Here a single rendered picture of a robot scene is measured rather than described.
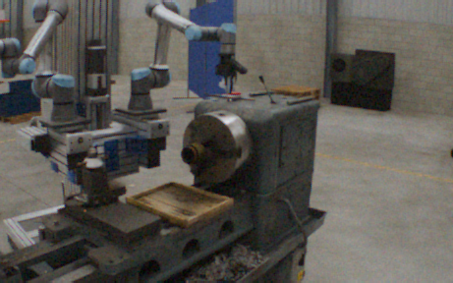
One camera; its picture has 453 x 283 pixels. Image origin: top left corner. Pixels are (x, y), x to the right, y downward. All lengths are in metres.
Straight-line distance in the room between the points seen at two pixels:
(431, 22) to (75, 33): 10.17
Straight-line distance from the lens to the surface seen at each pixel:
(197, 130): 1.87
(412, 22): 11.68
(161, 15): 2.27
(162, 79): 2.48
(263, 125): 1.89
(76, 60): 2.37
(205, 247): 1.79
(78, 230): 1.59
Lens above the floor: 1.57
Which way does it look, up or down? 14 degrees down
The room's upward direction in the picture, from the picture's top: 2 degrees clockwise
